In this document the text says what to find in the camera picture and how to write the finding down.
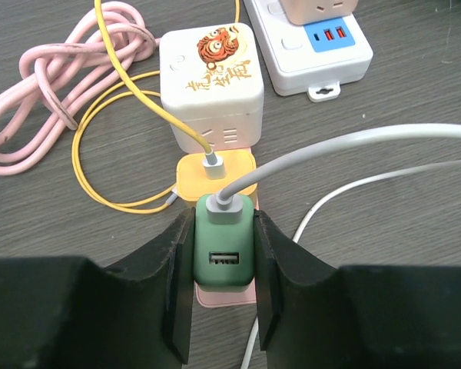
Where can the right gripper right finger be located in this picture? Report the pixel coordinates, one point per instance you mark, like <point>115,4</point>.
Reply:
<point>312,315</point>

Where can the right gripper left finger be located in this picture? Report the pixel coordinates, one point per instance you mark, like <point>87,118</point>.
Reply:
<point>69,312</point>

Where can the pink power strip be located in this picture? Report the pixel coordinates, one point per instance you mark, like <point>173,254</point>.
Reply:
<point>237,296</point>

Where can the green plug adapter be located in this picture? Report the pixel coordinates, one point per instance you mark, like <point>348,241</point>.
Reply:
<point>224,244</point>

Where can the yellow charger block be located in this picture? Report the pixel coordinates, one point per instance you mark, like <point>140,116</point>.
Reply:
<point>195,177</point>

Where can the white cube socket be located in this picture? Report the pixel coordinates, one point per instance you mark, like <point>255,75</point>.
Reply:
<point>210,79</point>

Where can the white multicolour power strip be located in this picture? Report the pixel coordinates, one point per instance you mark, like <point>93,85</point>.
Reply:
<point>316,58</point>

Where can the pink cube socket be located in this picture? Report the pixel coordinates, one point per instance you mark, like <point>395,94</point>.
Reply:
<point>302,12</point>

